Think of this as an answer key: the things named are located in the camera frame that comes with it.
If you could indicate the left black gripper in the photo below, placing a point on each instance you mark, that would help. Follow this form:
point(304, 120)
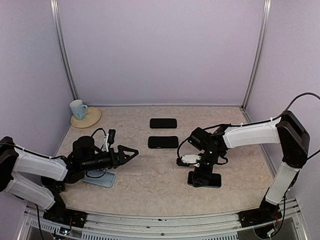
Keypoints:
point(121, 160)

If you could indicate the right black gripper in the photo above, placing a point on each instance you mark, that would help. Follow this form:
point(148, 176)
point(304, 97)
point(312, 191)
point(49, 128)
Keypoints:
point(195, 177)

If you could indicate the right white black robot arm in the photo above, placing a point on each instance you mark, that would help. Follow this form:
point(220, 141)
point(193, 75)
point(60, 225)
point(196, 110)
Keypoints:
point(285, 131)

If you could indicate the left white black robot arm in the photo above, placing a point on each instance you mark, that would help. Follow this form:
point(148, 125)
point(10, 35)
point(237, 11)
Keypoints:
point(85, 157)

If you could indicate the black phone bottom right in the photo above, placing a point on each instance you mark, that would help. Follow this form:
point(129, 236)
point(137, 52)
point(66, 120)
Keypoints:
point(215, 180)

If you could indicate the light blue phone case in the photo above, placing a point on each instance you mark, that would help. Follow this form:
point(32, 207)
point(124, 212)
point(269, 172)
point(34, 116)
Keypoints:
point(100, 178)

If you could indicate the beige round plate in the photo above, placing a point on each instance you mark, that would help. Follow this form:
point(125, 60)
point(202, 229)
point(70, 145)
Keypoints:
point(91, 118)

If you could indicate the light blue mug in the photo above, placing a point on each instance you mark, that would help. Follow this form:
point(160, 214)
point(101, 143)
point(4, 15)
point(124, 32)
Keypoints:
point(78, 109)

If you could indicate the black cylinder cup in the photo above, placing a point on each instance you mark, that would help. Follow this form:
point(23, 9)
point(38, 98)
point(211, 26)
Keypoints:
point(53, 185)

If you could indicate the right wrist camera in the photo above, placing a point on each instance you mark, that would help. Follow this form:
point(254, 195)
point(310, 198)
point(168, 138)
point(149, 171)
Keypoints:
point(188, 160)

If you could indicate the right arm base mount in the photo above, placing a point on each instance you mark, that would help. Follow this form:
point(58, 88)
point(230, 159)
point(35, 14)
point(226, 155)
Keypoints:
point(266, 212)

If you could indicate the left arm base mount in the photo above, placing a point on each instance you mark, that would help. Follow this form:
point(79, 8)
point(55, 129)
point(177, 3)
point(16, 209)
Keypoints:
point(59, 213)

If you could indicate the front aluminium rail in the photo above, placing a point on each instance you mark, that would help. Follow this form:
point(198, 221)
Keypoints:
point(107, 226)

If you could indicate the right aluminium frame post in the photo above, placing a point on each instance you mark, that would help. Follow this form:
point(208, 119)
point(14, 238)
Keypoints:
point(258, 53)

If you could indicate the aluminium frame post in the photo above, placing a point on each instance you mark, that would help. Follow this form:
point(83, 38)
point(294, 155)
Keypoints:
point(258, 53)
point(54, 5)

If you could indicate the left aluminium frame post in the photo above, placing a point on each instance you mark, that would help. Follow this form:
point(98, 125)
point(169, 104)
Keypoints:
point(54, 5)

